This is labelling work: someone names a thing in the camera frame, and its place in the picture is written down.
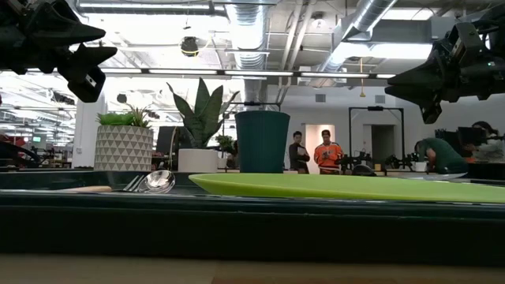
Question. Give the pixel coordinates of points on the silver ribbed air duct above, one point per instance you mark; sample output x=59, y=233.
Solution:
x=250, y=35
x=355, y=23

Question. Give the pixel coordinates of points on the tall black rig frame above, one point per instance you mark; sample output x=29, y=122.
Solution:
x=375, y=108

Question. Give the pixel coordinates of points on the dark green cup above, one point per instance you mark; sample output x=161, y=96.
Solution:
x=262, y=142

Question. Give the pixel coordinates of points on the long ceiling light strip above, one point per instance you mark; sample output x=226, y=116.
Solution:
x=256, y=73

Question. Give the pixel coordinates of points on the low black rig frame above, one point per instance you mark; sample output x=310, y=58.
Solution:
x=256, y=104

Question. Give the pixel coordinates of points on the black background robot arm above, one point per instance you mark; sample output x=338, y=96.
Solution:
x=400, y=161
x=355, y=161

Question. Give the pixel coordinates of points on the succulent in triangle-patterned pot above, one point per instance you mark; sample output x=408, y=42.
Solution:
x=122, y=150

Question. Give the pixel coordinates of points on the black slanted bar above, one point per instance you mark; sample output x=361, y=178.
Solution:
x=19, y=152

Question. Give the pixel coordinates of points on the white building column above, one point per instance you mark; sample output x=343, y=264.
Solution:
x=88, y=130

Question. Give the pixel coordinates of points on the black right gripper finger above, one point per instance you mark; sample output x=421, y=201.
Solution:
x=426, y=77
x=422, y=94

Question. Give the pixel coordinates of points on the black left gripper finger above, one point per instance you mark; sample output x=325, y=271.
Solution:
x=59, y=29
x=87, y=59

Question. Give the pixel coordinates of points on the black ceiling device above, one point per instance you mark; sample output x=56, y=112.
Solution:
x=189, y=46

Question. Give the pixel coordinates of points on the lime green plate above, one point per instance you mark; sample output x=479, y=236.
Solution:
x=347, y=188

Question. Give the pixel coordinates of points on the person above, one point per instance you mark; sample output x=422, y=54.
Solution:
x=446, y=155
x=299, y=155
x=328, y=154
x=491, y=148

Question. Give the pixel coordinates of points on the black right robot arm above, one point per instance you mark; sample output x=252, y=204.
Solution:
x=499, y=75

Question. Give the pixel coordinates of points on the dark green plastic tray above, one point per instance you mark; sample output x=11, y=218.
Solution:
x=158, y=229

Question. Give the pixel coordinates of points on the snake plant in white pot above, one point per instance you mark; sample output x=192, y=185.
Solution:
x=197, y=159

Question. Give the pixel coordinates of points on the black monitor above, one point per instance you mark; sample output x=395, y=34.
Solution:
x=165, y=140
x=471, y=136

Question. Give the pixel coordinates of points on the black aluminium table frame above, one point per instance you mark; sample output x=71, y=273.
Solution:
x=39, y=170

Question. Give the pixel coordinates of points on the small background potted plant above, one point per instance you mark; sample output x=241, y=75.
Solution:
x=225, y=143

